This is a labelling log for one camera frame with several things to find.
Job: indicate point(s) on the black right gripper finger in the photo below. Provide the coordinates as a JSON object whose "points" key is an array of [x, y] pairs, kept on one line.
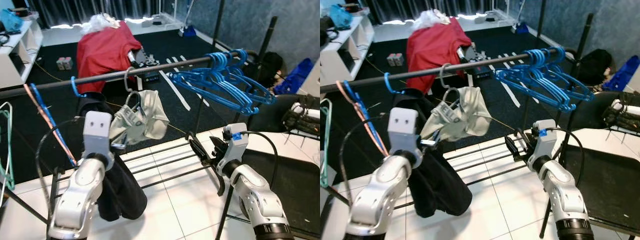
{"points": [[513, 147], [199, 149], [216, 145], [528, 139]]}

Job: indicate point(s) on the black garment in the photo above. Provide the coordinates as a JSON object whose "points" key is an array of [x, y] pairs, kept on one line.
{"points": [[440, 190], [122, 195]]}

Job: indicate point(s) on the black shoulder bag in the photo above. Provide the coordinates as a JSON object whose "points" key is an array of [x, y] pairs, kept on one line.
{"points": [[325, 30]]}

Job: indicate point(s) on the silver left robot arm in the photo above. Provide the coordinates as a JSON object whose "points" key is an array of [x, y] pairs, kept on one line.
{"points": [[380, 200], [80, 195]]}

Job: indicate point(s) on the grey hanger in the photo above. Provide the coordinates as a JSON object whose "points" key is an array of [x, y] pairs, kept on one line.
{"points": [[441, 75], [125, 79]]}

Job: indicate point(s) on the green hanger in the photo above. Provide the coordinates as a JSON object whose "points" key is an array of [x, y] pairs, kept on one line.
{"points": [[10, 145], [328, 140]]}

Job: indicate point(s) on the pink hanger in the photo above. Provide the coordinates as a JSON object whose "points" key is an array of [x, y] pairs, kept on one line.
{"points": [[362, 120], [50, 124]]}

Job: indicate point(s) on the pale grey garment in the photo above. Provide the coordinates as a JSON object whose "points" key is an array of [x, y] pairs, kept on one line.
{"points": [[460, 120], [145, 120]]}

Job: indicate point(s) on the black floor mat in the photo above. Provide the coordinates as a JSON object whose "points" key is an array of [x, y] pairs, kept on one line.
{"points": [[600, 185], [280, 185]]}

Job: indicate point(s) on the black mesh basket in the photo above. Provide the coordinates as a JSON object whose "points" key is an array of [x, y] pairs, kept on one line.
{"points": [[622, 117], [300, 122]]}

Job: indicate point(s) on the black backpack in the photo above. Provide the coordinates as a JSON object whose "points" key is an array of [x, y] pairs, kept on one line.
{"points": [[595, 65], [270, 67]]}

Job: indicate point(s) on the blue fabric bag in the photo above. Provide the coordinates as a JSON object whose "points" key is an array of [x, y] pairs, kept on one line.
{"points": [[297, 75], [625, 72]]}

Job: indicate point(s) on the black stand pole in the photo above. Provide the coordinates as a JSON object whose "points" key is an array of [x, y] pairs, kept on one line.
{"points": [[541, 25], [218, 25]]}

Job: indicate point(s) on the red cloth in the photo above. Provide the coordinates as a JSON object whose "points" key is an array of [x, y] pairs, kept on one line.
{"points": [[435, 52], [105, 55]]}

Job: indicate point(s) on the small grey box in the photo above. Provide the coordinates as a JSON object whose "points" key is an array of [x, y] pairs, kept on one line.
{"points": [[60, 63], [399, 59], [391, 59], [68, 63]]}

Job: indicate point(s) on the white cloth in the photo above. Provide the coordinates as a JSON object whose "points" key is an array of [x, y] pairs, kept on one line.
{"points": [[430, 20], [100, 22]]}

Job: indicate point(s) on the white shelf unit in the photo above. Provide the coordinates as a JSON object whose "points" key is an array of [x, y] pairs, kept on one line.
{"points": [[15, 55], [345, 50]]}

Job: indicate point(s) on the dark striped curtain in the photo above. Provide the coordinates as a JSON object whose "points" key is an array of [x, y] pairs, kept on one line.
{"points": [[100, 10], [425, 7]]}

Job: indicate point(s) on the light blue bag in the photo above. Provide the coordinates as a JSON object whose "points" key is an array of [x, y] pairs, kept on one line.
{"points": [[341, 16], [10, 21]]}

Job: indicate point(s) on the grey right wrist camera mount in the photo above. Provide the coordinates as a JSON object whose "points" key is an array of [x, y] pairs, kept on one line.
{"points": [[544, 140], [235, 142]]}

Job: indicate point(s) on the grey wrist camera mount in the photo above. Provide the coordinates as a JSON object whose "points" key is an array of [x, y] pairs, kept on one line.
{"points": [[235, 142], [404, 127], [97, 127], [544, 140]]}

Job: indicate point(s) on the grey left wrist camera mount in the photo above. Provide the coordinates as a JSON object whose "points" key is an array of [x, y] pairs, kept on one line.
{"points": [[97, 127], [404, 127]]}

